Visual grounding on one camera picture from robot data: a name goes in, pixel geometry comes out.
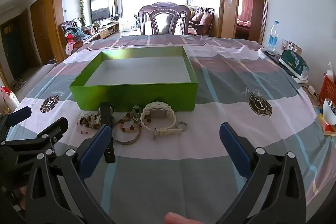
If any person's right hand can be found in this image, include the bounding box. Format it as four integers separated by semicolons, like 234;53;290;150
164;212;197;224

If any wooden sofa with cushions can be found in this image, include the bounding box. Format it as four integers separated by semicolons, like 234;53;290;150
188;6;215;36

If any red and white bag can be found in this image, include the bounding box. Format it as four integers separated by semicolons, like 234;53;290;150
1;86;20;112

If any bed with pink bedding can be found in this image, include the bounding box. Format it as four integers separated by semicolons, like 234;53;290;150
236;18;251;33

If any flat screen television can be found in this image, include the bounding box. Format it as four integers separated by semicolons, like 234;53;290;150
90;0;114;22

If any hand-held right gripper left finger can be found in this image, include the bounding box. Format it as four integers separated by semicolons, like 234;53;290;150
25;124;116;224

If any pile of colourful clothes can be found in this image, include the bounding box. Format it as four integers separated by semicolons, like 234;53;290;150
65;27;86;51

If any wooden armchair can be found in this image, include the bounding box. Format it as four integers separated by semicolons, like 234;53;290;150
61;17;93;48

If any white bowl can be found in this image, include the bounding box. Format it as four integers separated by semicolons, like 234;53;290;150
322;98;336;125

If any wooden television stand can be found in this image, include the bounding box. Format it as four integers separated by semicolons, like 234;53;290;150
91;21;120;40

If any pink curtain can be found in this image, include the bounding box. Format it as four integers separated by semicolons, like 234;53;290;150
240;0;254;20

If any person's left hand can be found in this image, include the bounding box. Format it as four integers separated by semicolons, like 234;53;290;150
18;185;27;212

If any clear water bottle blue label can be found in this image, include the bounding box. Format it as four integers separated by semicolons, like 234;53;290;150
267;21;279;54

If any green hanging vine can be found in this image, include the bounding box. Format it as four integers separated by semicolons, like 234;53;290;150
78;0;86;26

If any stack of colourful books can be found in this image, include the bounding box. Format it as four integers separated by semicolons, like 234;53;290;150
315;106;336;137

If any amber bead bracelet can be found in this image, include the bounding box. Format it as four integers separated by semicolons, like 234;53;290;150
119;112;142;134

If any pink and brown bead bracelet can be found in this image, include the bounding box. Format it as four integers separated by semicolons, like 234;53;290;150
76;112;102;133

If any carved dark wooden chair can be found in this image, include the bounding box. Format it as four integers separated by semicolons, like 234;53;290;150
138;2;191;36

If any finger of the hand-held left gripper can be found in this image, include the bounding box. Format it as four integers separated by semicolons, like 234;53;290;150
0;106;32;138
13;117;69;151

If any striped printed tablecloth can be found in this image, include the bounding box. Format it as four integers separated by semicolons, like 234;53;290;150
5;34;336;224

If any silver bangle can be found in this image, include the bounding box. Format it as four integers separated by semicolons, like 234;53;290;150
112;120;142;146

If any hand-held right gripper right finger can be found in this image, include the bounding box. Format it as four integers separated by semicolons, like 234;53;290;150
219;122;307;224

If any red plastic basket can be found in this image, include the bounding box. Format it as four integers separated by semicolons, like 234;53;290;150
319;73;336;106

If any white wrist watch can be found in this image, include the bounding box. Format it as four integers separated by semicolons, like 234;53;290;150
140;101;183;140

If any black wrist watch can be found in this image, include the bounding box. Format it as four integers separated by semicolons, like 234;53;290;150
98;102;116;164

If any green plastic bag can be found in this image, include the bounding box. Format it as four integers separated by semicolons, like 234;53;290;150
278;49;309;80

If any green cardboard box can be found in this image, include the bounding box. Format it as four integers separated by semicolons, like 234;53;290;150
69;46;198;112

